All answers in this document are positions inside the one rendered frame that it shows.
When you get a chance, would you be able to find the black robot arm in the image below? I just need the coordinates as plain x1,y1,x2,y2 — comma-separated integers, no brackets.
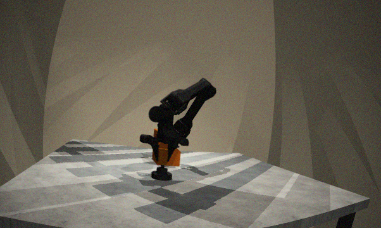
149,78,216,145

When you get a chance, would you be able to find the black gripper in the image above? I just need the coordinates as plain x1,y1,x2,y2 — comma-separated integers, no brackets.
140,122,189,162

